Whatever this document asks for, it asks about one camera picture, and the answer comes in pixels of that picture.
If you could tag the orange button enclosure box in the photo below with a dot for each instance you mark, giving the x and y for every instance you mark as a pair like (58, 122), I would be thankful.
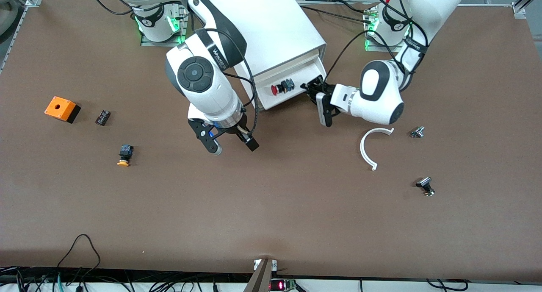
(59, 107)

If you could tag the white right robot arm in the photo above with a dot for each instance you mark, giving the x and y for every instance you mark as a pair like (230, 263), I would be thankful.
(203, 84)

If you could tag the pale grey rounded object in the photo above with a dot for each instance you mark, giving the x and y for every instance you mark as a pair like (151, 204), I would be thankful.
(6, 8)

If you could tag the white beam bracket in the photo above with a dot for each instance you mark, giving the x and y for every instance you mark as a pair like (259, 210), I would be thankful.
(256, 264)

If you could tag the black and silver switch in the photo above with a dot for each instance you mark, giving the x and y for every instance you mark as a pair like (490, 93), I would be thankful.
(424, 184)

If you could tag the small silver metal switch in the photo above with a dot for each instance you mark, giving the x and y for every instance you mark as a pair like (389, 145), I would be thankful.
(417, 132)

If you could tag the small black contact block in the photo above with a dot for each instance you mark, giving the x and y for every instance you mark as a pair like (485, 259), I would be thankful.
(103, 117)

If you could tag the yellow push button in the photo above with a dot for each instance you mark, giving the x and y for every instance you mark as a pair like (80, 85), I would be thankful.
(125, 151)

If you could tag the white drawer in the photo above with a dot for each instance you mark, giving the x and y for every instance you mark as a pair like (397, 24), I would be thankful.
(302, 71)
(292, 65)

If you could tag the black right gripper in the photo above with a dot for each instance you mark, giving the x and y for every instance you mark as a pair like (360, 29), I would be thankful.
(242, 134)

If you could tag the red push button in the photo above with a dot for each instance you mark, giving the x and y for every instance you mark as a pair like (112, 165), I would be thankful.
(279, 89)

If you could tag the device with red display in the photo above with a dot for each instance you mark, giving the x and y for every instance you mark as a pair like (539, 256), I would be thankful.
(280, 285)

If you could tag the brown camera support beam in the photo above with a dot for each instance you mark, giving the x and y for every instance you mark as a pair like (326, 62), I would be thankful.
(260, 279)

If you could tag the white drawer cabinet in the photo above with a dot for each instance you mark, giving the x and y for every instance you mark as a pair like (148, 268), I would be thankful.
(275, 29)

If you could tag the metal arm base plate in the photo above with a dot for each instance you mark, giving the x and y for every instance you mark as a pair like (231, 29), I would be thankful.
(163, 43)
(387, 48)

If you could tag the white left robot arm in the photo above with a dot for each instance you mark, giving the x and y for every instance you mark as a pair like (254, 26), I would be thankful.
(381, 93)

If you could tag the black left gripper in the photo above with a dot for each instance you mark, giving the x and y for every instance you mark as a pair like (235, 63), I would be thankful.
(318, 89)

